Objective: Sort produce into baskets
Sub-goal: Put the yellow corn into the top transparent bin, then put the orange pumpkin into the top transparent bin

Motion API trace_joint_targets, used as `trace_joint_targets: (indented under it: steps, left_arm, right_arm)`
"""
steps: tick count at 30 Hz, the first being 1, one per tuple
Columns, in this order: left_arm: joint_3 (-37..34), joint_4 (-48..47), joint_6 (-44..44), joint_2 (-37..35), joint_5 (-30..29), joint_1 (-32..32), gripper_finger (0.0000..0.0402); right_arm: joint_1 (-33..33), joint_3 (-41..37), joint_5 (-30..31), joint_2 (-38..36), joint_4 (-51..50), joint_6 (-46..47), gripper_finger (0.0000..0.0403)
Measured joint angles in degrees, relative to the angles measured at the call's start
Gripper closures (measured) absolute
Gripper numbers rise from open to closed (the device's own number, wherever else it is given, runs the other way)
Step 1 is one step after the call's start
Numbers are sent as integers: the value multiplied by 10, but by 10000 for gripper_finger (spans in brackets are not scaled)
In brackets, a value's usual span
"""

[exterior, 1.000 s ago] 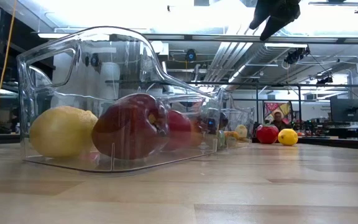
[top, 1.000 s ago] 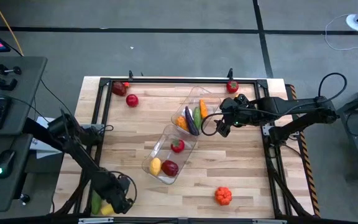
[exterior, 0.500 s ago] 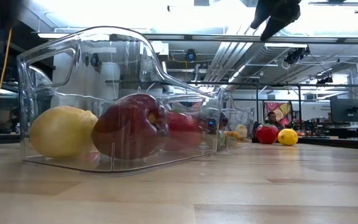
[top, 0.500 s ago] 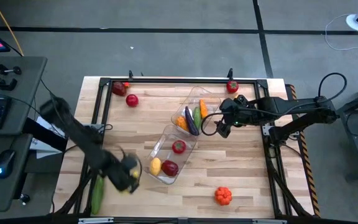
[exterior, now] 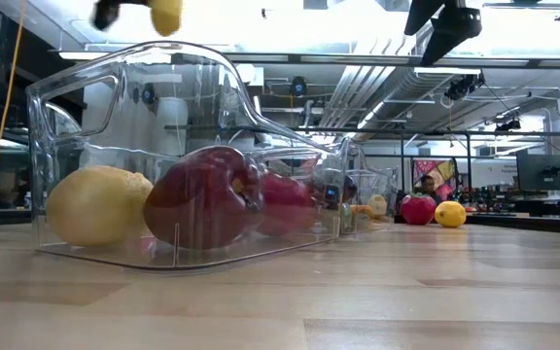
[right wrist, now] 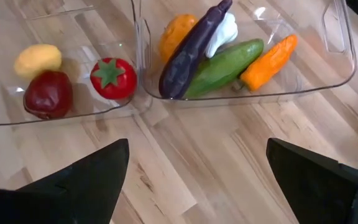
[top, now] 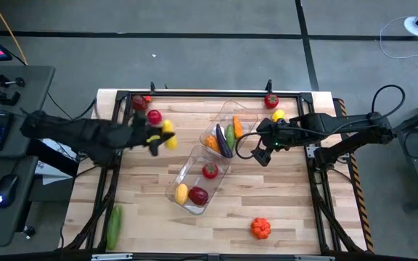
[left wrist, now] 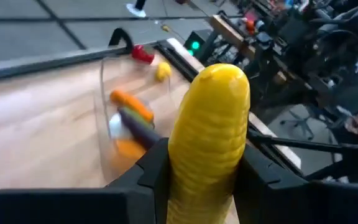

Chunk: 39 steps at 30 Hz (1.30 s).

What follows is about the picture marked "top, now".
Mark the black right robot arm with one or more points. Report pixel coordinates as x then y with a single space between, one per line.
339 121

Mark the dark red bell pepper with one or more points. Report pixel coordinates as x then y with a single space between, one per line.
198 196

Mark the black round knob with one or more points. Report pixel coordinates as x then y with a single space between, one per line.
28 231

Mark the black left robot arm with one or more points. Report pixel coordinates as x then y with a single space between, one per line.
85 134

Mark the yellow black hazard strip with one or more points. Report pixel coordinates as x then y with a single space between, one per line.
357 188

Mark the yellow corn cob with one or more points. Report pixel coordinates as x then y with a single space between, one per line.
168 127

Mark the clear plastic bin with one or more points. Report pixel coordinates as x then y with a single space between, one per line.
245 112
189 174

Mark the purple eggplant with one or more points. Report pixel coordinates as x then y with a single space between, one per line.
223 141

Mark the silver metal bracket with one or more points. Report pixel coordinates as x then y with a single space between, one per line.
111 256
314 258

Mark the orange carrot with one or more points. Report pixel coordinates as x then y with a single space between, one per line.
238 127

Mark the yellow lemon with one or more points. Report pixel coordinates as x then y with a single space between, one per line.
278 115
181 194

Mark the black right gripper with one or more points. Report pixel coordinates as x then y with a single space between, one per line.
272 132

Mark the white paper sheet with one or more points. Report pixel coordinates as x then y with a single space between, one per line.
49 175

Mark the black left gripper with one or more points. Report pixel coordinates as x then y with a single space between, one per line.
140 130

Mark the black computer mouse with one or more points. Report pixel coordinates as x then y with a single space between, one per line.
6 190

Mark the black table clamp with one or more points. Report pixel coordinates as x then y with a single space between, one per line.
0 96
2 80

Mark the bright red apple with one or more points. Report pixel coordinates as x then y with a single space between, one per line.
154 116

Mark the black aluminium table frame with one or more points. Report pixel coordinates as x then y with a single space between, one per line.
212 93

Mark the red tomato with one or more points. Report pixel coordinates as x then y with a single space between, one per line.
271 101
210 170

